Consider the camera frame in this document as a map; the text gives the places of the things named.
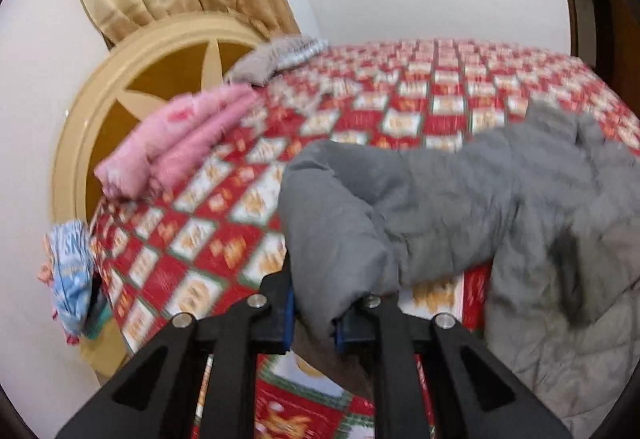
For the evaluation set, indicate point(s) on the striped grey pillow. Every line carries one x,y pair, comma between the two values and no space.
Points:
281,54

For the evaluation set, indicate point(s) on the pink folded blanket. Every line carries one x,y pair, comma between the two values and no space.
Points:
167,145

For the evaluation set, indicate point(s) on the blue printed cloth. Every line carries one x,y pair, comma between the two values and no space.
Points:
78,300

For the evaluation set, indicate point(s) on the cream round wooden headboard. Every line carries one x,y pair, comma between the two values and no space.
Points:
115,119

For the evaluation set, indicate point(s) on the grey puffer jacket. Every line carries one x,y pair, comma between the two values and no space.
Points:
550,201

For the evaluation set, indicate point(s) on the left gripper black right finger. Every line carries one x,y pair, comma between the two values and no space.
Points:
435,379

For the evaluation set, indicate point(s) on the red patchwork bear bedspread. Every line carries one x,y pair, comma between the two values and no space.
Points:
434,94

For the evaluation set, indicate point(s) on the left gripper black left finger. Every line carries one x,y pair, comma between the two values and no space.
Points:
194,373

